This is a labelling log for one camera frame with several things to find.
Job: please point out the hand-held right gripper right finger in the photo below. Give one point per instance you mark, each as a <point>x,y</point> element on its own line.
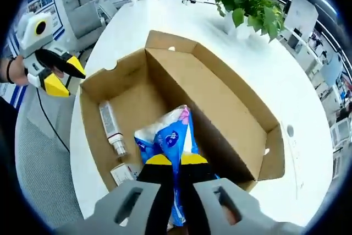
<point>203,171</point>

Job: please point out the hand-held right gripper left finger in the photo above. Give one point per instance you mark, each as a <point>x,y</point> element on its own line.
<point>154,171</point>

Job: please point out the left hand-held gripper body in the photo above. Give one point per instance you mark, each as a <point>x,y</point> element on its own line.
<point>35,37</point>

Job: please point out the blue soft tissue pack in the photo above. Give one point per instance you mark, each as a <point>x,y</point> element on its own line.
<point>167,133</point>

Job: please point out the grey office chair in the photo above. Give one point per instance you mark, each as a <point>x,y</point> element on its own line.
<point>90,17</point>

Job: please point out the person's left hand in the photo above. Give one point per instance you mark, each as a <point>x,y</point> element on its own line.
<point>19,72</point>

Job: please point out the black wristband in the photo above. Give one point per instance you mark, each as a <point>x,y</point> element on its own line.
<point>10,71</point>

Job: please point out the small white carton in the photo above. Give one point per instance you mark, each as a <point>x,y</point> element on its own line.
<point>123,174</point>

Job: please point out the brown cardboard shoe box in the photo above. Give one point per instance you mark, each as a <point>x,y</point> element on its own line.
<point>220,94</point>

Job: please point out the white foam pump bottle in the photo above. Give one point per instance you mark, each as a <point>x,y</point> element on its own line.
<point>110,122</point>

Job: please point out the green potted plant white pot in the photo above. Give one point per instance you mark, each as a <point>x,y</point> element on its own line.
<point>247,1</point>

